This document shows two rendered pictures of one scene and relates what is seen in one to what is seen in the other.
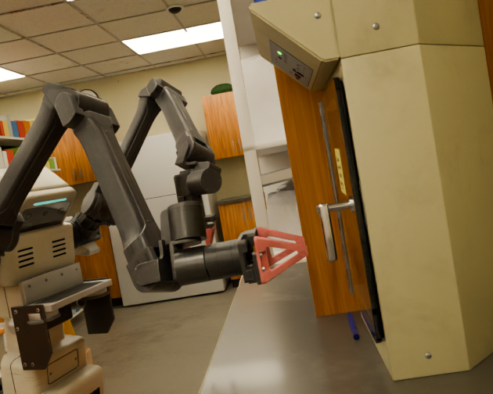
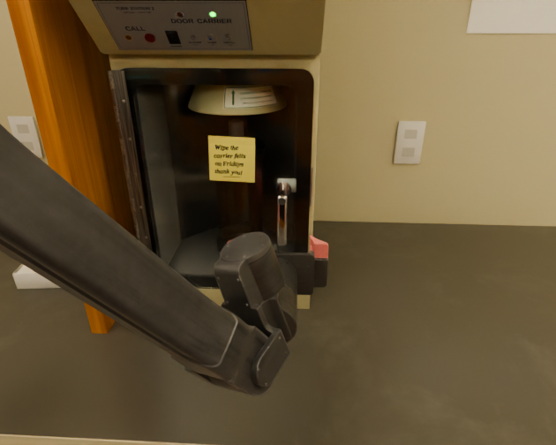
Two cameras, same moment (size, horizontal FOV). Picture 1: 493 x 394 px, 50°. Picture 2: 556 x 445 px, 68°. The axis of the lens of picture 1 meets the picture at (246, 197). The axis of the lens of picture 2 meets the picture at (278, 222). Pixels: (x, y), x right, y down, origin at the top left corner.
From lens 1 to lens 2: 0.99 m
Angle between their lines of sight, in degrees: 90
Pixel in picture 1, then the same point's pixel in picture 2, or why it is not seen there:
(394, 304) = not seen: hidden behind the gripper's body
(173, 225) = (272, 275)
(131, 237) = (223, 333)
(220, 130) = not seen: outside the picture
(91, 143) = (9, 182)
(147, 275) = (274, 361)
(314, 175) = (85, 168)
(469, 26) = not seen: hidden behind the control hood
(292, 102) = (54, 64)
